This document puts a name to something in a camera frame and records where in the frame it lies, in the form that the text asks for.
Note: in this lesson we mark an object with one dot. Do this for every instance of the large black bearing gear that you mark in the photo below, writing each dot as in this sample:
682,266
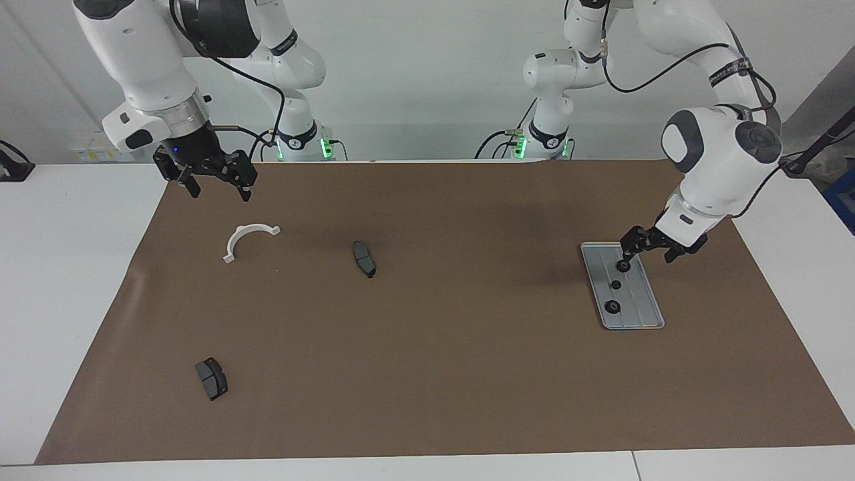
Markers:
622,266
611,307

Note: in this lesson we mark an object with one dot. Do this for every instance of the black clamp on table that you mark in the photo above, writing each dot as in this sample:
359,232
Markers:
15,167

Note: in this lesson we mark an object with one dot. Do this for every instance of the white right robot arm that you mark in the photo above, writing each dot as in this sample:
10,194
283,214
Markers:
147,60

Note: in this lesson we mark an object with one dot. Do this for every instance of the silver metal tray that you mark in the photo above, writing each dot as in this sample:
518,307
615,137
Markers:
641,300

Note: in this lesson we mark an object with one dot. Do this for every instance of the blue box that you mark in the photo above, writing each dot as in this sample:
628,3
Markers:
843,200

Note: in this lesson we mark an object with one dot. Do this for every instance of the dark grey brake pad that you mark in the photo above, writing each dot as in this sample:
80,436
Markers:
364,259
212,379

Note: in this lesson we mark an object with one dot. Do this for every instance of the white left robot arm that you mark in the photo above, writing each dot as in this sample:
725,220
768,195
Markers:
715,153

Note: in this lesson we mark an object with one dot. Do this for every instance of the white socket with yellow labels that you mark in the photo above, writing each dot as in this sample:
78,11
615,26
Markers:
93,153

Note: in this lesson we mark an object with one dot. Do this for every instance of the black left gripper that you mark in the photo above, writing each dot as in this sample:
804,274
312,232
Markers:
678,242

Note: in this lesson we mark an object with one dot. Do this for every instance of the white curved plastic bracket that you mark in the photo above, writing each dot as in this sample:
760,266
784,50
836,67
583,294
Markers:
232,244

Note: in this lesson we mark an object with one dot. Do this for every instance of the brown paper table mat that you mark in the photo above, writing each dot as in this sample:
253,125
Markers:
427,367

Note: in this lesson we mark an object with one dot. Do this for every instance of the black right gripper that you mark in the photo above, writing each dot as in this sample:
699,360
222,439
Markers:
200,157

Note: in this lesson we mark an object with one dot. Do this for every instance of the black stand pole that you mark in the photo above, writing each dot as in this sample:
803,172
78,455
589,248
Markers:
818,143

